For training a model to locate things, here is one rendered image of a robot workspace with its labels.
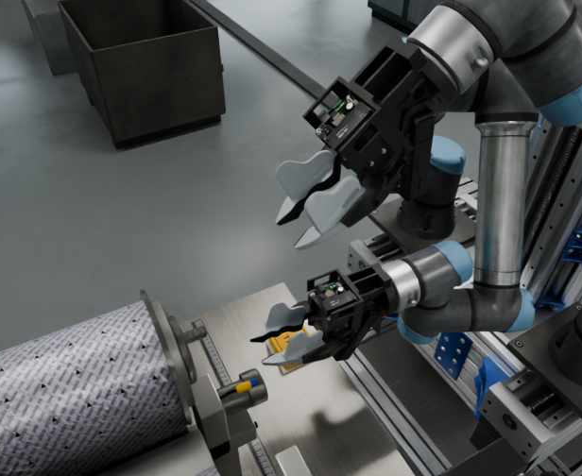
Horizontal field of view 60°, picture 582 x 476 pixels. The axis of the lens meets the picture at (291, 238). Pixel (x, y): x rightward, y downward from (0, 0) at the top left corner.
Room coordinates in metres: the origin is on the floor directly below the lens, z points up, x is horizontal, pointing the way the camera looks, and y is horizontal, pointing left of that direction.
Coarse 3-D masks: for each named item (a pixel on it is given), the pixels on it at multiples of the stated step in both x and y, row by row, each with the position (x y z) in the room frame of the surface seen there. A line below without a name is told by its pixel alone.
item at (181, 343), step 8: (168, 320) 0.32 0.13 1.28; (176, 320) 0.32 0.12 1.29; (176, 328) 0.31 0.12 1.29; (176, 336) 0.30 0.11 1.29; (184, 344) 0.30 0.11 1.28; (184, 352) 0.29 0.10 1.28; (184, 360) 0.28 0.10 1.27; (192, 360) 0.29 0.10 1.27; (192, 368) 0.28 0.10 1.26; (192, 376) 0.28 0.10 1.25
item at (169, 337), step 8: (152, 304) 0.33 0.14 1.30; (160, 304) 0.33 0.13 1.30; (160, 312) 0.32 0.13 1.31; (160, 320) 0.31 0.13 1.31; (168, 328) 0.30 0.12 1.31; (168, 336) 0.29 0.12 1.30; (168, 344) 0.28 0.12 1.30; (176, 344) 0.28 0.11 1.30; (176, 352) 0.28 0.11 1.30; (176, 360) 0.27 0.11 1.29; (176, 368) 0.27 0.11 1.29; (184, 368) 0.27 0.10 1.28; (184, 376) 0.26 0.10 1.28; (184, 384) 0.26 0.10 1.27; (184, 392) 0.26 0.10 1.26; (192, 392) 0.26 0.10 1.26; (192, 400) 0.26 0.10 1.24
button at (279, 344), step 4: (304, 328) 0.58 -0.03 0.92; (284, 332) 0.57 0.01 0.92; (288, 332) 0.57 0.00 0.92; (292, 332) 0.57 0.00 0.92; (296, 332) 0.57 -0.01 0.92; (308, 332) 0.57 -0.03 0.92; (280, 336) 0.56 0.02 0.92; (284, 336) 0.56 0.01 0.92; (288, 336) 0.56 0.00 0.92; (272, 340) 0.56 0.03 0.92; (276, 340) 0.56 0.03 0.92; (280, 340) 0.56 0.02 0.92; (284, 340) 0.56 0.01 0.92; (288, 340) 0.56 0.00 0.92; (272, 344) 0.55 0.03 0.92; (276, 344) 0.55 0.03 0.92; (280, 344) 0.55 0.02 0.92; (284, 344) 0.55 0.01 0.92; (276, 348) 0.54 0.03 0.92; (280, 348) 0.54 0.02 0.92; (284, 348) 0.54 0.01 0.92; (276, 352) 0.54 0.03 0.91; (284, 368) 0.51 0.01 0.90
